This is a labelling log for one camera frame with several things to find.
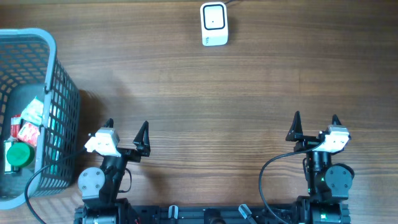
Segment teal wet wipes pack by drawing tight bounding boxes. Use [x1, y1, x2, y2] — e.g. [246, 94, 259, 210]
[21, 97, 44, 126]

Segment red tissue pack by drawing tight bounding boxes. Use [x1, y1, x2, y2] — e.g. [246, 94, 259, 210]
[17, 122, 40, 147]

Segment green lid jar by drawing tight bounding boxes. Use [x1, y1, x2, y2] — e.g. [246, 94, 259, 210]
[6, 142, 35, 168]

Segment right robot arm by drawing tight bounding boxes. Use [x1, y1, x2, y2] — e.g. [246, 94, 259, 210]
[285, 111, 354, 224]

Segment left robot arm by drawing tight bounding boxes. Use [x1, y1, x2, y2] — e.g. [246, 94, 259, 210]
[73, 118, 150, 224]

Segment white barcode scanner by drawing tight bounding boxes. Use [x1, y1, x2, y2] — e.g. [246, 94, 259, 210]
[200, 1, 229, 47]

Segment grey plastic mesh basket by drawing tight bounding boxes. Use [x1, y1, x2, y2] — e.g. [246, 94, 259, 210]
[1, 28, 80, 210]

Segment red snack stick pack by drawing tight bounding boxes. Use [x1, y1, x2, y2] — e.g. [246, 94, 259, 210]
[10, 114, 22, 138]

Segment black mounting rail base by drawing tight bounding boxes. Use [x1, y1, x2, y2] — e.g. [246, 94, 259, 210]
[73, 203, 351, 224]

